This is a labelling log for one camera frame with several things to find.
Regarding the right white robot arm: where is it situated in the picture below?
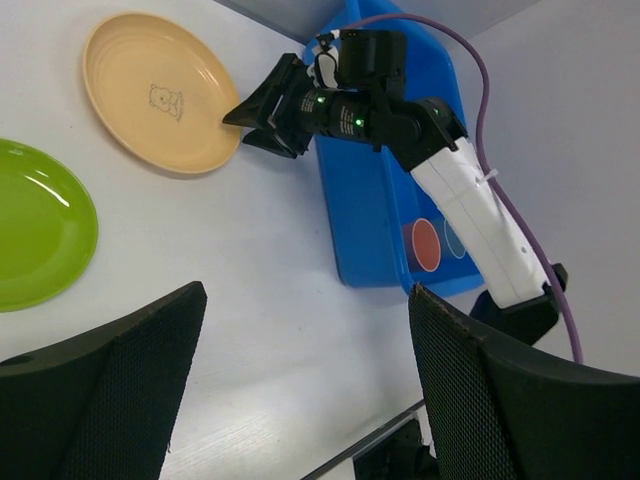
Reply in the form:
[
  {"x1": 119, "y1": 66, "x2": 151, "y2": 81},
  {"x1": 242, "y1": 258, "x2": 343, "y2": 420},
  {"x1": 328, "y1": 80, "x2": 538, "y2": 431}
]
[{"x1": 223, "y1": 29, "x2": 566, "y2": 344}]

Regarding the green plastic plate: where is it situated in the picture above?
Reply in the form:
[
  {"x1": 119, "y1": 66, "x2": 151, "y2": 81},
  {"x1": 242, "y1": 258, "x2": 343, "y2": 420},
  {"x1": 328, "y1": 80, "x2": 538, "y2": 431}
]
[{"x1": 1, "y1": 139, "x2": 99, "y2": 312}]

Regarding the blue plastic cup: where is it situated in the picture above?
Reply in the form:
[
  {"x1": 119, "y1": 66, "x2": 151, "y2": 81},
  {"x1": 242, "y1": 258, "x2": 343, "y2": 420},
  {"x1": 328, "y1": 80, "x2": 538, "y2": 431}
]
[{"x1": 443, "y1": 219, "x2": 467, "y2": 260}]

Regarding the pink plastic cup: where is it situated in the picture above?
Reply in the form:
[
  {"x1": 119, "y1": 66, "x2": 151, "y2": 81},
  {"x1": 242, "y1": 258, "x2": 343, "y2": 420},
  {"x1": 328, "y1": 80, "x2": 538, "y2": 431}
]
[{"x1": 410, "y1": 218, "x2": 441, "y2": 272}]

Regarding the beige plastic plate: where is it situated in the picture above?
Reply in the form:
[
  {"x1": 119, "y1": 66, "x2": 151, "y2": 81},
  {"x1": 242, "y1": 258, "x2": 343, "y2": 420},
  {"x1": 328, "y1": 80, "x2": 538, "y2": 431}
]
[{"x1": 82, "y1": 12, "x2": 241, "y2": 175}]

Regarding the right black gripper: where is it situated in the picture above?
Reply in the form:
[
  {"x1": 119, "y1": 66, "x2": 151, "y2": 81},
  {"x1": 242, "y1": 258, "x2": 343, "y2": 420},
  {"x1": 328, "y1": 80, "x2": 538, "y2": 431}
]
[{"x1": 222, "y1": 53, "x2": 390, "y2": 159}]

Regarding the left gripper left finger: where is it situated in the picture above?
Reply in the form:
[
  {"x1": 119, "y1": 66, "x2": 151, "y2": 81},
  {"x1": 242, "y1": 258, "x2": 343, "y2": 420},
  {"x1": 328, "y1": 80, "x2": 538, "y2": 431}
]
[{"x1": 1, "y1": 281, "x2": 207, "y2": 479}]

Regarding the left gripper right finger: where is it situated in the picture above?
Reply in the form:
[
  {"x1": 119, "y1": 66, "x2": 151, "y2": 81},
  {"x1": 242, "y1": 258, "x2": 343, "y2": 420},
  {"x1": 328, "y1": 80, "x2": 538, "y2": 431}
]
[{"x1": 408, "y1": 285, "x2": 639, "y2": 479}]

